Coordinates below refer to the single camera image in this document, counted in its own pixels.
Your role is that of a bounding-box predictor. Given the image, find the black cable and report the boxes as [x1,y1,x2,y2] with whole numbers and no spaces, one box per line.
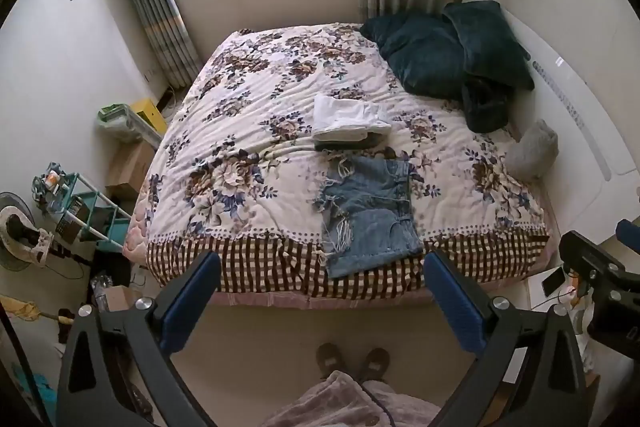
[362,381,402,427]

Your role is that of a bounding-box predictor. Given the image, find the person's right brown slipper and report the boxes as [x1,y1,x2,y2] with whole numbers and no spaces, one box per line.
[358,347,391,382]

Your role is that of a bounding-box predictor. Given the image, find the yellow mop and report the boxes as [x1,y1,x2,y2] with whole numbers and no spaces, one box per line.
[0,296,77,327]

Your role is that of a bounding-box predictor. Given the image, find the yellow box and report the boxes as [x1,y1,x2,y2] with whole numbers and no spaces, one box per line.
[130,99,167,134]

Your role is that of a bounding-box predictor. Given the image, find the person's brown slipper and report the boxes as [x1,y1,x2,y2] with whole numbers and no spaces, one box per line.
[358,347,391,382]
[316,342,344,381]

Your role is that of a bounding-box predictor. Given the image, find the clear plastic bin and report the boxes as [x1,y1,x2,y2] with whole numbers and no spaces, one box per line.
[97,104,146,144]

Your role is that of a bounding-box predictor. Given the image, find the standing fan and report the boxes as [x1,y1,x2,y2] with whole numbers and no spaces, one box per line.
[0,191,57,276]

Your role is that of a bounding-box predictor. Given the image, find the dark folded garment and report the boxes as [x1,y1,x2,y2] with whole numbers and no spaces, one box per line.
[315,133,375,153]

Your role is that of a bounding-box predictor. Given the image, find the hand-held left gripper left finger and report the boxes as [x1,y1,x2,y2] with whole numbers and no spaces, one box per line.
[56,251,222,427]

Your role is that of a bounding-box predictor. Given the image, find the white headboard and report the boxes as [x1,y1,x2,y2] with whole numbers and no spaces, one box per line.
[461,0,640,250]

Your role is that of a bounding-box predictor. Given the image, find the dark teal pillow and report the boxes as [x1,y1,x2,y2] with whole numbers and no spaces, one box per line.
[360,13,470,96]
[442,1,535,90]

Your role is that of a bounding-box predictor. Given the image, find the small cardboard box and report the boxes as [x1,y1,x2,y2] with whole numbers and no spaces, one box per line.
[102,285,144,313]

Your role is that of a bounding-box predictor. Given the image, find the floral quilt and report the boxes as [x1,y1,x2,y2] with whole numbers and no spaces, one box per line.
[145,23,551,304]

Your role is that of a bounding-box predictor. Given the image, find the white nightstand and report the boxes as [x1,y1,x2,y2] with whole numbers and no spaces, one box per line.
[527,264,581,311]

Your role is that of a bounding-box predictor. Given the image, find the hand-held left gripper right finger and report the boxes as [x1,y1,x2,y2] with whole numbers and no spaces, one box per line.
[422,249,587,427]

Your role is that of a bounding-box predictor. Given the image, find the large cardboard box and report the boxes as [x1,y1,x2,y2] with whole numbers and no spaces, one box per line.
[107,140,157,201]

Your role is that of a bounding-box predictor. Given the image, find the person's left brown slipper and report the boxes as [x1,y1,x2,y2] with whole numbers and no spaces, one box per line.
[316,342,344,381]

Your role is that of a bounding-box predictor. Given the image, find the dark crumpled cloth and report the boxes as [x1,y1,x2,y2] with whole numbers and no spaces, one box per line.
[460,77,516,132]

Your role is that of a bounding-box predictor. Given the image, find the grey plush cushion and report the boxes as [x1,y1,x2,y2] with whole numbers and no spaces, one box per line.
[504,119,559,180]

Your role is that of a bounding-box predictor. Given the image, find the blue denim shorts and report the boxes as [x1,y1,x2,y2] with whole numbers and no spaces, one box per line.
[314,155,425,280]

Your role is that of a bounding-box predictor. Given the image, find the person's pink pajama legs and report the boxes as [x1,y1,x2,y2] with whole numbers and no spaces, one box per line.
[260,370,442,427]

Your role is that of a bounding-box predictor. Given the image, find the white folded pants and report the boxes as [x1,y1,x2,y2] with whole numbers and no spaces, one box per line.
[312,93,392,142]

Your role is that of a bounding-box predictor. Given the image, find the teal shelf rack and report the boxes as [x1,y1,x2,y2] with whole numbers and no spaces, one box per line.
[32,162,134,254]

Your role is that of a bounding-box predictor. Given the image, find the black phone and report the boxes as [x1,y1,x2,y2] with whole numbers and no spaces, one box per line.
[541,267,567,297]

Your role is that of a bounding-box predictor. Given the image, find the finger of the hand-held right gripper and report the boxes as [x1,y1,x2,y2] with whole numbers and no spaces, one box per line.
[616,219,640,254]
[558,231,629,296]

